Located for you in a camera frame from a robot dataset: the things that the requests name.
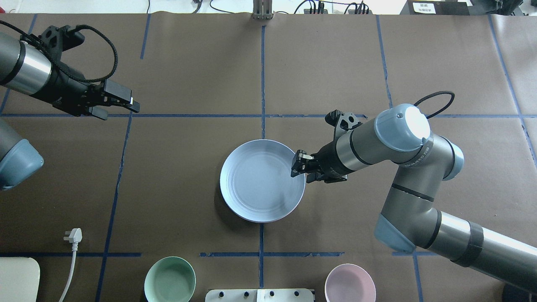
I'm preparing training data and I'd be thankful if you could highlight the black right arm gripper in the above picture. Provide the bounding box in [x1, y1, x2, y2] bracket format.
[290, 143, 349, 184]

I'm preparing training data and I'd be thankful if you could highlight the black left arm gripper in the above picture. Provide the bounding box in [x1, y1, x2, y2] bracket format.
[32, 67, 140, 120]

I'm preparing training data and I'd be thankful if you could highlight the light blue plate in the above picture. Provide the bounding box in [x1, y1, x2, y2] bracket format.
[220, 139, 306, 223]

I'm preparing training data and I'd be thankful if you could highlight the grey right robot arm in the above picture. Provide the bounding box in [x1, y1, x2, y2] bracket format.
[290, 104, 537, 294]

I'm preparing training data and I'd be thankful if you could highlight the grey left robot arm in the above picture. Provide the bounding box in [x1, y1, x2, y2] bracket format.
[0, 25, 140, 191]

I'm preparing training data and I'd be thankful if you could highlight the pink plastic bowl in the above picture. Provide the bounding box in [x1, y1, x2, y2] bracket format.
[324, 263, 376, 302]

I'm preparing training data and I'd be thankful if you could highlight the green plastic bowl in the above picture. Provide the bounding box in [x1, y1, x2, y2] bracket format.
[144, 256, 196, 302]

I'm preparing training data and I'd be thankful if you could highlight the cream white toaster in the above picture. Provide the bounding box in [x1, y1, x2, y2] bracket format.
[0, 257, 40, 302]

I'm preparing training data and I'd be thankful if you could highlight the black box with label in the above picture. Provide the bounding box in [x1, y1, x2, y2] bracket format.
[399, 0, 470, 16]

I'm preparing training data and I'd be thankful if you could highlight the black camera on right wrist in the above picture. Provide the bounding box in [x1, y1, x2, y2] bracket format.
[324, 109, 364, 141]

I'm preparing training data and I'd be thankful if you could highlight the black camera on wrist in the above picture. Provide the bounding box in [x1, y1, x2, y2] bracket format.
[324, 109, 364, 141]
[21, 26, 86, 53]

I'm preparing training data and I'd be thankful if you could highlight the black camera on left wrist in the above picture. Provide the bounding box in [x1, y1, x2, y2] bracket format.
[21, 26, 86, 53]

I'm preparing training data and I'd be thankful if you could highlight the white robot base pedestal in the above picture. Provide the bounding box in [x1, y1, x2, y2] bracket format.
[205, 288, 316, 302]

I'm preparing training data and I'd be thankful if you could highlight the white power cord with plug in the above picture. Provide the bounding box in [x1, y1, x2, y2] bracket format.
[58, 228, 83, 302]

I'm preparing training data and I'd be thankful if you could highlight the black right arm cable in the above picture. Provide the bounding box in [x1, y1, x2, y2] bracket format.
[413, 91, 456, 119]

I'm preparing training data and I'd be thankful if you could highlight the aluminium frame post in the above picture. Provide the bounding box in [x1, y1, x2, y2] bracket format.
[252, 0, 274, 20]

